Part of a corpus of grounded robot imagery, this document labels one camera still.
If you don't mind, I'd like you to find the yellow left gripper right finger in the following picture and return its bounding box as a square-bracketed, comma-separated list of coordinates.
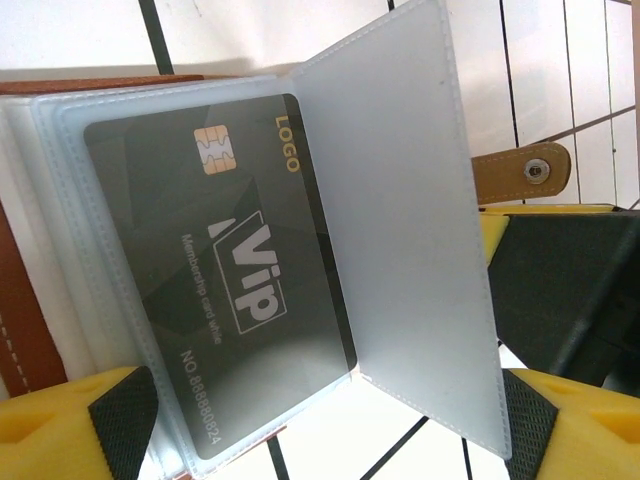
[501, 368, 640, 480]

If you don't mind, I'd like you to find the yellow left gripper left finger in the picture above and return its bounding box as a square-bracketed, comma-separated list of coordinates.
[0, 366, 159, 480]

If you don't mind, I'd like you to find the brown leather card holder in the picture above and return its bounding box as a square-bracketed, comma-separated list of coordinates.
[0, 0, 574, 480]

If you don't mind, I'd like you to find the black VIP card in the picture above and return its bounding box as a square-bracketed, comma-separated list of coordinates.
[82, 92, 359, 461]

